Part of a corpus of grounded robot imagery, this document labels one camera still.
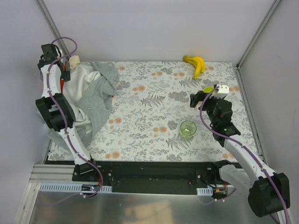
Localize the orange cloth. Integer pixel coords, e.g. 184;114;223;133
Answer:
60;79;64;92

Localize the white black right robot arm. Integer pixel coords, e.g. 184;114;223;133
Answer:
190;89;290;224

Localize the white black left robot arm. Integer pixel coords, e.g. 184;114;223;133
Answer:
36;43;97;177

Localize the beige cloth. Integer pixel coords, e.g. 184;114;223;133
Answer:
69;55;81;70

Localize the lime green bowl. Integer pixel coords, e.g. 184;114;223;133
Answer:
203;86;214;93

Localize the green translucent plastic cup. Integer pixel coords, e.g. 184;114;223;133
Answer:
179;120;197;140

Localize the yellow banana bunch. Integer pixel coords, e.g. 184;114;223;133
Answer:
183;56;206;79

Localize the floral patterned table mat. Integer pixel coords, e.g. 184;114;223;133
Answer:
48;61;260;162

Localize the grey white sweatshirt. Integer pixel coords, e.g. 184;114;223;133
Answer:
38;48;120;154

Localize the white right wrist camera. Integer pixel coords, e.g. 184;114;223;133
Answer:
213;83;229;99

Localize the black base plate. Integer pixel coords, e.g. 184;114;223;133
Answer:
46;161;230;195

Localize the white right cable duct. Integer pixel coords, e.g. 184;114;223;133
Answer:
196;187;213;196

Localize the white cable duct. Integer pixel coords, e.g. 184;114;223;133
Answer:
40;183;112;194
196;187;213;196

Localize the white left cable duct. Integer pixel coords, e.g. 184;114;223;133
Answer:
40;183;112;194

